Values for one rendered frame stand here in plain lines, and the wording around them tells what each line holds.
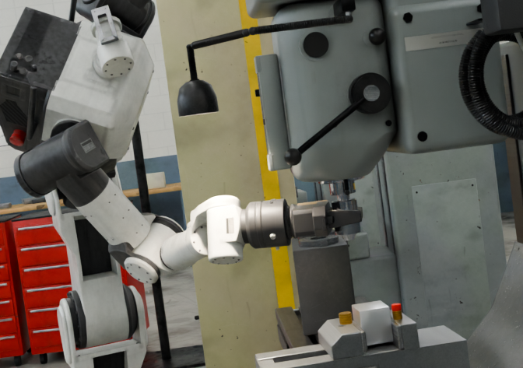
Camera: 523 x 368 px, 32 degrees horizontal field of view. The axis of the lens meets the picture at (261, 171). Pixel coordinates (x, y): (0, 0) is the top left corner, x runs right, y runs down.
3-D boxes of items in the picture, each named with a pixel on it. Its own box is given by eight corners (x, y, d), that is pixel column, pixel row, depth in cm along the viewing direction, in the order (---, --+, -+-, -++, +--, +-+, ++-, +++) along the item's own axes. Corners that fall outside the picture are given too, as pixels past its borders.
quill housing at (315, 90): (299, 187, 158) (275, 2, 156) (286, 180, 179) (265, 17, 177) (406, 173, 159) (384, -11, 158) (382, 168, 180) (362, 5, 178)
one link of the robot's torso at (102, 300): (64, 348, 228) (36, 164, 230) (133, 334, 235) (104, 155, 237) (75, 354, 214) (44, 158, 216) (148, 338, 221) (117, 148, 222)
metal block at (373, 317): (363, 346, 153) (359, 311, 153) (355, 338, 159) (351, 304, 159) (393, 341, 154) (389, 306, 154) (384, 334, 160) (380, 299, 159)
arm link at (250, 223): (261, 194, 169) (201, 201, 171) (264, 250, 166) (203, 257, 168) (272, 211, 180) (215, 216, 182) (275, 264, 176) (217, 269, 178)
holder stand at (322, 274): (303, 336, 198) (291, 245, 197) (300, 314, 220) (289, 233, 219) (359, 329, 198) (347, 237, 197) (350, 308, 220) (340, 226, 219)
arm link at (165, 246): (201, 271, 180) (159, 290, 195) (226, 231, 185) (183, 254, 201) (160, 237, 177) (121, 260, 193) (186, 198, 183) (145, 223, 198)
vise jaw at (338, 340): (332, 360, 149) (329, 336, 149) (319, 343, 162) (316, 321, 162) (368, 354, 150) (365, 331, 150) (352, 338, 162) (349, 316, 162)
